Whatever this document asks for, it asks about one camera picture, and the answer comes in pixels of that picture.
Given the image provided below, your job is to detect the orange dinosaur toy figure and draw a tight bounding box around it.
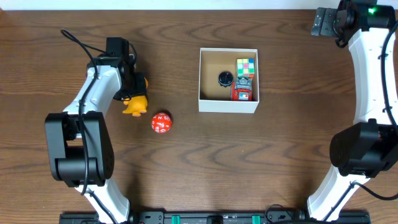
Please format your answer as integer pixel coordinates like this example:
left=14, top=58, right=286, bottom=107
left=123, top=78, right=148, bottom=117

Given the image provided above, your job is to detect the black round lens cap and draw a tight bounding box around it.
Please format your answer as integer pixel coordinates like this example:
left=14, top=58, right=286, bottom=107
left=218, top=71, right=234, bottom=87

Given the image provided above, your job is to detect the colourful puzzle cube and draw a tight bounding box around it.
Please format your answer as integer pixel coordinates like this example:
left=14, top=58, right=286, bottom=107
left=236, top=58, right=256, bottom=80

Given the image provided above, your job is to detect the red toy robot car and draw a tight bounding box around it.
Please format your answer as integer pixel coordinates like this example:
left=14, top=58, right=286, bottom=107
left=231, top=78, right=252, bottom=101

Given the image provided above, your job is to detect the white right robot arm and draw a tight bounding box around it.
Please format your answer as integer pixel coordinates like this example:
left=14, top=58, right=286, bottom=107
left=307, top=0, right=397, bottom=223

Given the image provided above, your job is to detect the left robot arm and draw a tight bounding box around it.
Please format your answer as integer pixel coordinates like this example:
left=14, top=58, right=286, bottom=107
left=45, top=52, right=147, bottom=223

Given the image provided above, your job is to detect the red ball with white letters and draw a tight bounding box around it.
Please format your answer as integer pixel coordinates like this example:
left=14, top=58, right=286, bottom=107
left=151, top=113, right=172, bottom=134

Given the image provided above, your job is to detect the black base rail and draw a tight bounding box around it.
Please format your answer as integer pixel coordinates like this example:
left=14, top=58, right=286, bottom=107
left=58, top=208, right=371, bottom=224

